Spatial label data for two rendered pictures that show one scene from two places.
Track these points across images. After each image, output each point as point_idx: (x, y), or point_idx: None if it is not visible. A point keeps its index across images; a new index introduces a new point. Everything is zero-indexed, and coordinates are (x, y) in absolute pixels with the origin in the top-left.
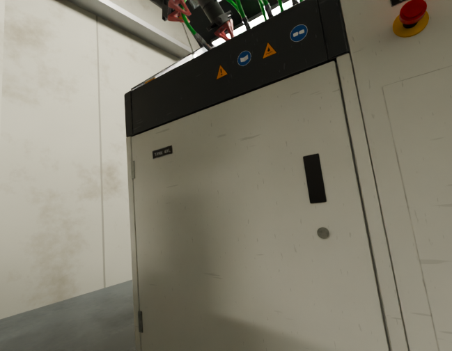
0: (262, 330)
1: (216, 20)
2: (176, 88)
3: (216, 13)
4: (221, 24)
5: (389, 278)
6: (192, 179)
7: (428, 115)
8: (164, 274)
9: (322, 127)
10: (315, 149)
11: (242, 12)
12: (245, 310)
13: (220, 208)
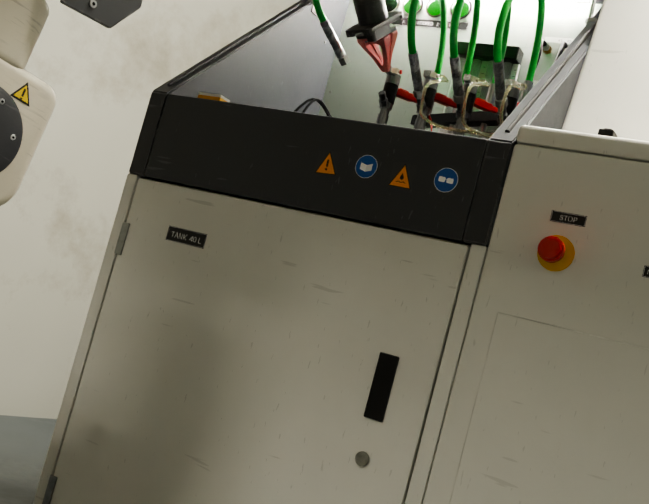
0: None
1: (366, 32)
2: (249, 144)
3: (372, 17)
4: (372, 41)
5: None
6: (220, 306)
7: (522, 372)
8: (118, 433)
9: (418, 325)
10: (398, 350)
11: (411, 47)
12: None
13: (245, 370)
